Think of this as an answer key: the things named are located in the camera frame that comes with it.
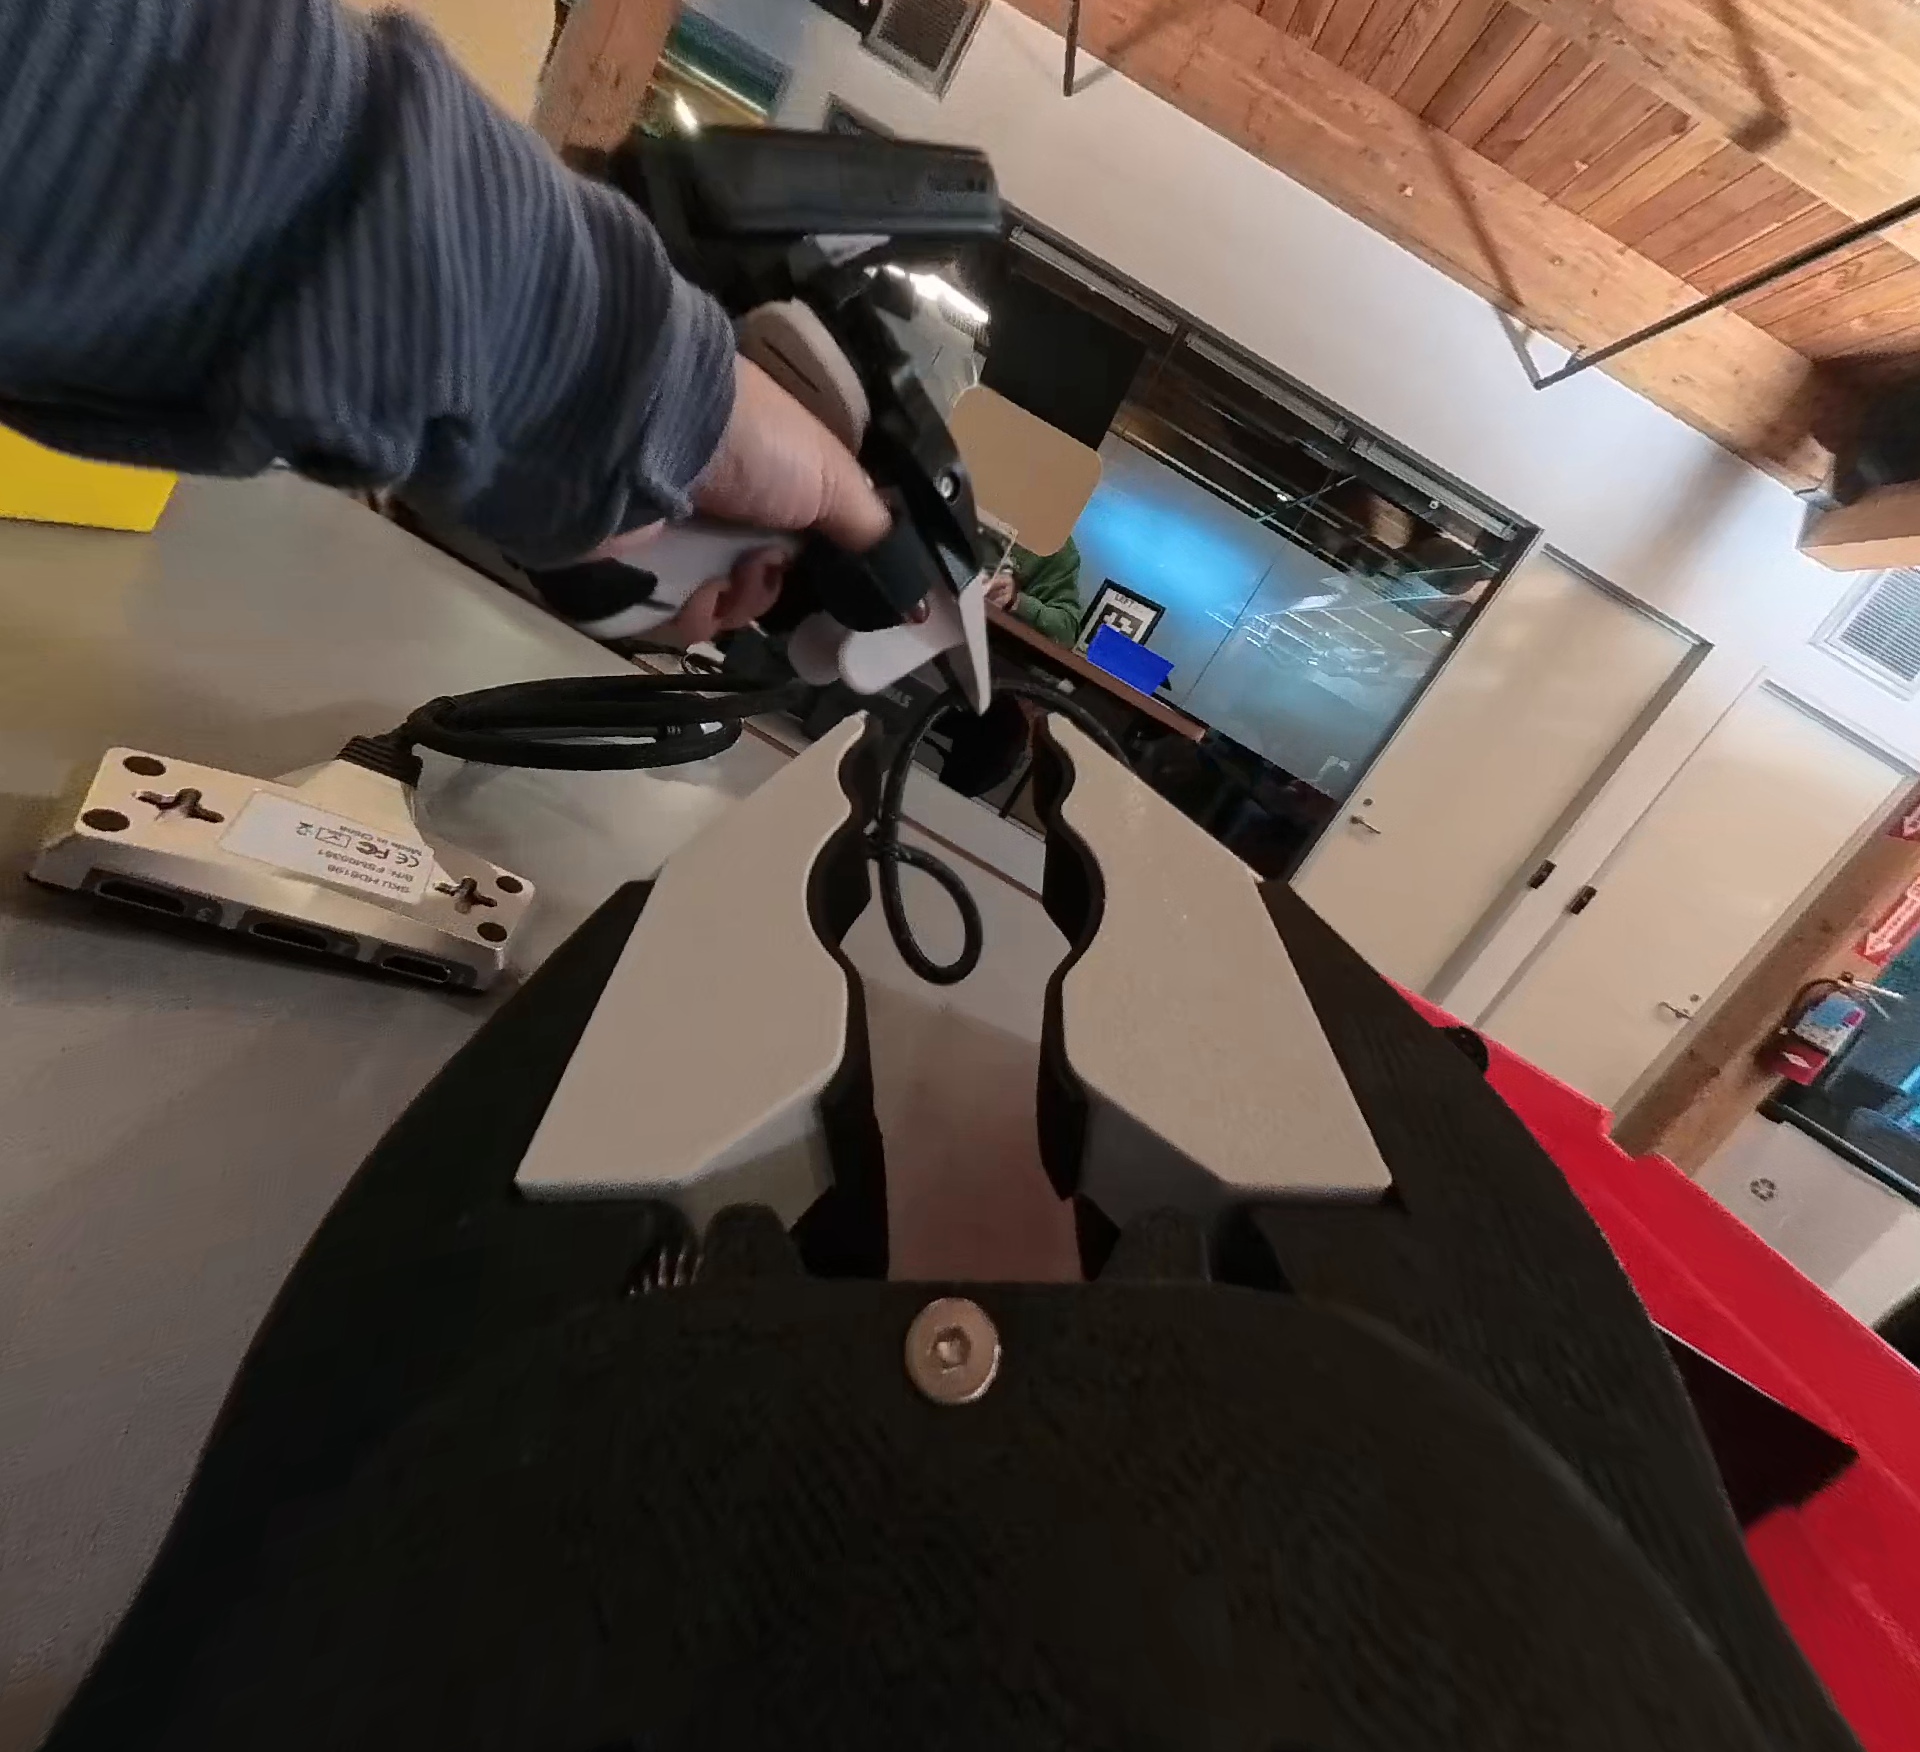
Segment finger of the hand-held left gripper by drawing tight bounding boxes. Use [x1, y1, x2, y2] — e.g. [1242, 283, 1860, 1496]
[943, 575, 997, 720]
[786, 609, 951, 696]

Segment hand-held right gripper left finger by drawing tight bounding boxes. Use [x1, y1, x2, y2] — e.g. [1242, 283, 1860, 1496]
[514, 715, 888, 1280]

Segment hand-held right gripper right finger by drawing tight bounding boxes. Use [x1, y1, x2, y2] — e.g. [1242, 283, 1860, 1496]
[1036, 715, 1395, 1280]

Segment black hdmi cable green plug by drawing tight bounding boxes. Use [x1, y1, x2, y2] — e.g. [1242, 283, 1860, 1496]
[861, 680, 1142, 990]

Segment thick black hub cable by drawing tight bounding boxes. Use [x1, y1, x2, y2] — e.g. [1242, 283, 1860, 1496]
[333, 671, 783, 794]

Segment silver and black adapter hub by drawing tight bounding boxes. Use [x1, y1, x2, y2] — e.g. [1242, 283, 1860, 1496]
[26, 748, 537, 996]

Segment red plastic bin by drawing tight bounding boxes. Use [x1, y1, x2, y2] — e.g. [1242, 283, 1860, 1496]
[1388, 981, 1920, 1752]

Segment yellow plastic bin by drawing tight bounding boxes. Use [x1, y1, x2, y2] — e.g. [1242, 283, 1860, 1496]
[0, 423, 179, 537]

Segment person's left forearm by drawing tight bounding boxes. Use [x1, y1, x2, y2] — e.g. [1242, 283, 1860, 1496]
[0, 0, 741, 572]

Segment person's left hand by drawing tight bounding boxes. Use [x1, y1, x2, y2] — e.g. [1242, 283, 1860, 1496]
[572, 356, 901, 648]

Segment framed black white tag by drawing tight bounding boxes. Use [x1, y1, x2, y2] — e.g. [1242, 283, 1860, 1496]
[1079, 579, 1171, 660]

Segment long wooden table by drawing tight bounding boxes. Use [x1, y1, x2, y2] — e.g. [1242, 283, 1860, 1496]
[982, 606, 1208, 745]

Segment grey air vent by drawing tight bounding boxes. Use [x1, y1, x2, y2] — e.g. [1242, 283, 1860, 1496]
[861, 0, 993, 102]
[1812, 567, 1920, 701]

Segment red fire extinguisher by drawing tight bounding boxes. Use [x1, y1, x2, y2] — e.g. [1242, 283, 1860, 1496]
[1755, 972, 1901, 1084]

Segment black bin divider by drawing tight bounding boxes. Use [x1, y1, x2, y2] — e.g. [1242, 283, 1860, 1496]
[1672, 1340, 1862, 1529]

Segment wooden post red signs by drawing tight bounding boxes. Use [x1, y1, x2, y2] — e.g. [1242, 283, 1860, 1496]
[1611, 792, 1920, 1175]

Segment black hanging metal frame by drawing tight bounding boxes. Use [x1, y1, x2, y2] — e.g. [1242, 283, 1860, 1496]
[1419, 0, 1920, 391]

